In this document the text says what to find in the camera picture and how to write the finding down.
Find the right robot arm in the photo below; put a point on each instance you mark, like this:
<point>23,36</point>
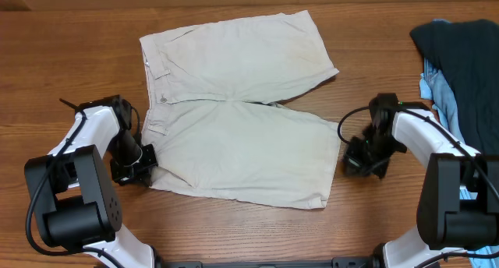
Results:
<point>457,212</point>

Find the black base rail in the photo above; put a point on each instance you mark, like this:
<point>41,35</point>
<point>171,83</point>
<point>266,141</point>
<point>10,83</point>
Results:
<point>336,262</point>

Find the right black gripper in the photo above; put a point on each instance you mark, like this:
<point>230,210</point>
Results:
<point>353,160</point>

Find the beige shorts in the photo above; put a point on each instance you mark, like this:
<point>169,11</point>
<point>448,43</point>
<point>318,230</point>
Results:
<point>217,118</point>

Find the dark navy garment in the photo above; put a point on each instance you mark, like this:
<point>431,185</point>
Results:
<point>467,54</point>

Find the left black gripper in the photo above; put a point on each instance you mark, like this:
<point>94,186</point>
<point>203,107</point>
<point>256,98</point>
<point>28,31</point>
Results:
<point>124,177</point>

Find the light blue garment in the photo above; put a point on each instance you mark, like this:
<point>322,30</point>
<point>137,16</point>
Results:
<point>434,87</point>

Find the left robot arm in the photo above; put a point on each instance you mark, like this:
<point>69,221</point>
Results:
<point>74,207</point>

